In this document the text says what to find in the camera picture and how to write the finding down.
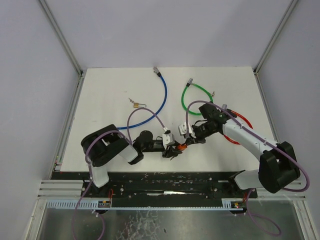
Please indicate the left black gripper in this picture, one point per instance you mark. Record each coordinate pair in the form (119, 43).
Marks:
(167, 150)

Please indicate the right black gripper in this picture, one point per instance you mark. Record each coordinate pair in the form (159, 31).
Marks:
(198, 137)

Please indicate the orange black padlock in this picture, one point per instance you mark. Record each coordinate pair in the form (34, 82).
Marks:
(181, 146)

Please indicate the green cable lock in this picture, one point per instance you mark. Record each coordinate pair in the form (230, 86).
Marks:
(190, 84)

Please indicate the brass padlock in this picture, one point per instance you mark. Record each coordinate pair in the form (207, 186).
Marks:
(139, 105)

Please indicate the blue cable lock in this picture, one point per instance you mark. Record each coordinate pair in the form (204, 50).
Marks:
(141, 85)

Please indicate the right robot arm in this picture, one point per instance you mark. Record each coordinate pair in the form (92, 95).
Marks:
(277, 161)

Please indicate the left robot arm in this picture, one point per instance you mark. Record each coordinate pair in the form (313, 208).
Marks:
(102, 146)

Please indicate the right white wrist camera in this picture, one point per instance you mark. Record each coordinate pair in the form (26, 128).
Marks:
(183, 128)

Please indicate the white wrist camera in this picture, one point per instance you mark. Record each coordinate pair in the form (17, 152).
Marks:
(168, 138)
(183, 128)

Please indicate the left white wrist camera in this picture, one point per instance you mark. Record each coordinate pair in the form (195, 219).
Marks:
(168, 138)

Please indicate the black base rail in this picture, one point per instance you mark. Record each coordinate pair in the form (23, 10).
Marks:
(128, 185)

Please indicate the white slotted cable duct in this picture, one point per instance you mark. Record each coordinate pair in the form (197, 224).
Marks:
(147, 203)

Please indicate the right aluminium frame post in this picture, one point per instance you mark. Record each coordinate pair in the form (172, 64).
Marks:
(276, 34)

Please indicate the aluminium frame post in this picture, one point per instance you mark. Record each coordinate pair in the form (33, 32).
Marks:
(276, 34)
(60, 36)

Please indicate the left aluminium frame post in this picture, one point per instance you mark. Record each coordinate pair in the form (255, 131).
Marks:
(60, 36)

